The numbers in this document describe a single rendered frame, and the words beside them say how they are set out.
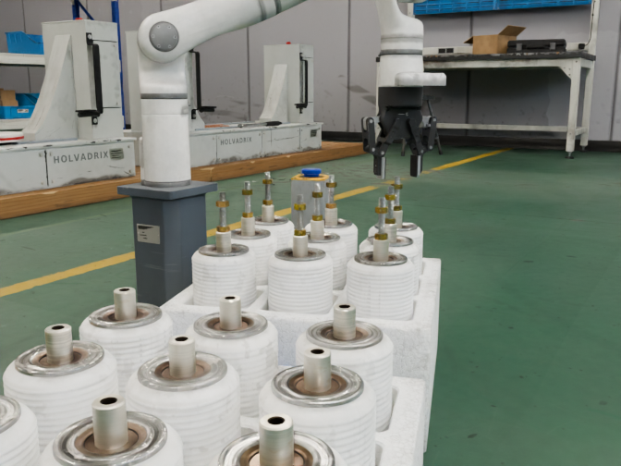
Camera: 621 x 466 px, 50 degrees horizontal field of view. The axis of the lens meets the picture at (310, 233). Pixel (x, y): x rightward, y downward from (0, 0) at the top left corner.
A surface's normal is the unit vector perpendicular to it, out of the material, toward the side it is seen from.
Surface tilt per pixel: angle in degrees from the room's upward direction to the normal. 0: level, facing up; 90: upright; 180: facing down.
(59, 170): 90
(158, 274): 90
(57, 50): 69
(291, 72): 90
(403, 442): 0
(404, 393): 0
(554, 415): 0
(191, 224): 90
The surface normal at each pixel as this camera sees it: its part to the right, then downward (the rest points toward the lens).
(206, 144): 0.86, 0.11
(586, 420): 0.00, -0.98
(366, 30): -0.51, 0.18
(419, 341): -0.22, 0.20
